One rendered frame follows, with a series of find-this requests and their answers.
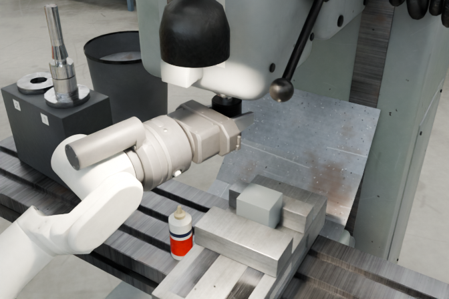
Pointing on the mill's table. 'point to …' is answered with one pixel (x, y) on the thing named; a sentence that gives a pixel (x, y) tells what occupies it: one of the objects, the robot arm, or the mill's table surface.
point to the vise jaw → (244, 240)
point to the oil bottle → (180, 233)
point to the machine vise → (296, 225)
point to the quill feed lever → (283, 91)
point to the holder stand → (51, 118)
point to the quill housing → (238, 23)
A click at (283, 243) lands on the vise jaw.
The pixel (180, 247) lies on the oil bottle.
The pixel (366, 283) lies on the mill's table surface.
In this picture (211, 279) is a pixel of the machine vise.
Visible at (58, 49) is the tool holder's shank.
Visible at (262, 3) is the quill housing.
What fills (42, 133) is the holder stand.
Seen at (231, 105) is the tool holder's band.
